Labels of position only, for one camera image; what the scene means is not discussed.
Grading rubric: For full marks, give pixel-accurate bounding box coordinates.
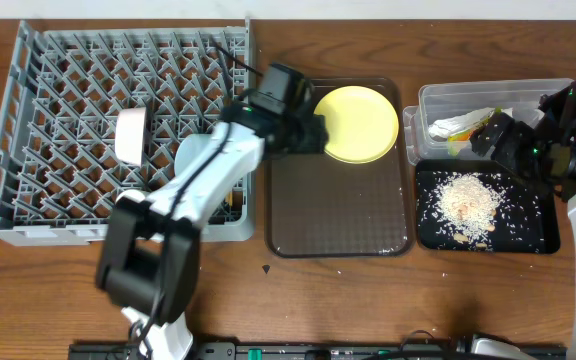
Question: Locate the green snack wrapper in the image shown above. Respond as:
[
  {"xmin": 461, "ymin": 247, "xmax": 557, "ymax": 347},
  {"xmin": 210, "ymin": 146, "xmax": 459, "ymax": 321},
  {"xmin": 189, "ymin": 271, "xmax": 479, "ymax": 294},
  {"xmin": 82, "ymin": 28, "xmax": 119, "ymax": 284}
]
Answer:
[{"xmin": 447, "ymin": 107, "xmax": 502, "ymax": 156}]

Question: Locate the yellow round plate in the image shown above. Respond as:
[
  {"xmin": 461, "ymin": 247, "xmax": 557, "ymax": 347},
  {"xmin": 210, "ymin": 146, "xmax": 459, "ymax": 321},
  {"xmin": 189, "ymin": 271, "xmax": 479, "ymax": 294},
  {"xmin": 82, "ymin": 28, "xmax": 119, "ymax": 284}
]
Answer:
[{"xmin": 314, "ymin": 86, "xmax": 399, "ymax": 164}]

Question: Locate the pile of rice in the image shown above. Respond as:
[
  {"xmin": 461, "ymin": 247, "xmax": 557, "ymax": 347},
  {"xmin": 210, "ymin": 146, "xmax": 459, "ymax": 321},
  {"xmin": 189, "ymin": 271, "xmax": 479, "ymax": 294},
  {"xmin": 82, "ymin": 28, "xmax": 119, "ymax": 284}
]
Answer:
[{"xmin": 440, "ymin": 176, "xmax": 499, "ymax": 235}]

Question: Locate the light blue bowl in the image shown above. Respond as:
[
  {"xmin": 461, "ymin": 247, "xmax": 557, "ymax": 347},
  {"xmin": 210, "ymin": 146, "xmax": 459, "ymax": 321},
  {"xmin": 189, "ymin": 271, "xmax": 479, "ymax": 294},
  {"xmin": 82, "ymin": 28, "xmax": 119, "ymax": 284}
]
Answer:
[{"xmin": 174, "ymin": 134, "xmax": 218, "ymax": 176}]

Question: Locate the white pink bowl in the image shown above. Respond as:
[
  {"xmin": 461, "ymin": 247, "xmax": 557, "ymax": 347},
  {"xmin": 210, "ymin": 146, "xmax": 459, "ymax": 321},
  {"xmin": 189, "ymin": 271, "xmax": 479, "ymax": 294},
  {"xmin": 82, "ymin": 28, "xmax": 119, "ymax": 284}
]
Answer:
[{"xmin": 114, "ymin": 108, "xmax": 148, "ymax": 166}]

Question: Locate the white cup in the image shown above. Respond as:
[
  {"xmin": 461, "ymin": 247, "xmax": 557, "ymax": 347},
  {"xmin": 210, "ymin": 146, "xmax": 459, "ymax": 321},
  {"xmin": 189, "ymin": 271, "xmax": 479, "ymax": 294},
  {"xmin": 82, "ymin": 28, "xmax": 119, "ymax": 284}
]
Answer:
[{"xmin": 116, "ymin": 188, "xmax": 148, "ymax": 203}]

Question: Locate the white napkin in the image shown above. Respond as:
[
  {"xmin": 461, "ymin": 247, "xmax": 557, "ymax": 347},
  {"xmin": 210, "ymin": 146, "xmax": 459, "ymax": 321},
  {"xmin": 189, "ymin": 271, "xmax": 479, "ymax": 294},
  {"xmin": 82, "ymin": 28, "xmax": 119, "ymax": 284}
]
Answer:
[{"xmin": 428, "ymin": 107, "xmax": 544, "ymax": 139}]

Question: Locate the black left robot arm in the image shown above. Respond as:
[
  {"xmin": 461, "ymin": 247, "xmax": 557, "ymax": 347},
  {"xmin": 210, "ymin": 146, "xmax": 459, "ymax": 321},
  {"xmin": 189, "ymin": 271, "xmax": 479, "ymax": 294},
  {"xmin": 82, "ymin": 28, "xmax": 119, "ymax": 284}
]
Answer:
[{"xmin": 95, "ymin": 101, "xmax": 328, "ymax": 359}]

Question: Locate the clear plastic waste bin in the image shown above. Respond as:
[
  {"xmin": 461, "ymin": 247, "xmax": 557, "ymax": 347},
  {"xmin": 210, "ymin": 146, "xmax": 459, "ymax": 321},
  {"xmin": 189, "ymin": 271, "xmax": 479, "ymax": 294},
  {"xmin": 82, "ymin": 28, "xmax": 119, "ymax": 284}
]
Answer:
[{"xmin": 403, "ymin": 78, "xmax": 572, "ymax": 165}]

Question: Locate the black waste tray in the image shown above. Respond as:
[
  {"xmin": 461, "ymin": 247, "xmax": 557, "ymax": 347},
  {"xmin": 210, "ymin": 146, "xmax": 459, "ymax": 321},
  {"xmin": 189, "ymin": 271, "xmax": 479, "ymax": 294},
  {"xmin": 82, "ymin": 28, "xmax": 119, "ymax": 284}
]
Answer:
[{"xmin": 415, "ymin": 160, "xmax": 561, "ymax": 254}]

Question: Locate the dark brown serving tray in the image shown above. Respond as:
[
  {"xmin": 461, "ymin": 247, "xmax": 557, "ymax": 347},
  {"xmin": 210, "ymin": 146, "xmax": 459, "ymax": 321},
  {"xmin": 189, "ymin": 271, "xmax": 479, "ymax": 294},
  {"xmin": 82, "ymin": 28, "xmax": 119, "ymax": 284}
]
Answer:
[{"xmin": 265, "ymin": 77, "xmax": 416, "ymax": 258}]

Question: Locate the grey plastic dish rack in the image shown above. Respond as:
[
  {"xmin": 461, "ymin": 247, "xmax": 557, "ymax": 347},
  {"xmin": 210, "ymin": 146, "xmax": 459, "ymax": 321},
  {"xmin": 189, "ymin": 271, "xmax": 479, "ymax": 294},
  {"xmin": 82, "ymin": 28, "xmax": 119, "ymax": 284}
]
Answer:
[{"xmin": 0, "ymin": 23, "xmax": 257, "ymax": 246}]

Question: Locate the black rail at table edge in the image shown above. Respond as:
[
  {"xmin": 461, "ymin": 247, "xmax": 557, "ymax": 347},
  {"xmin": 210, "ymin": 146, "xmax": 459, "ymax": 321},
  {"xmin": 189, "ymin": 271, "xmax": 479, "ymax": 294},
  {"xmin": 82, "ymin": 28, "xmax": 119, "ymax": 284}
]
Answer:
[{"xmin": 67, "ymin": 330, "xmax": 569, "ymax": 360}]

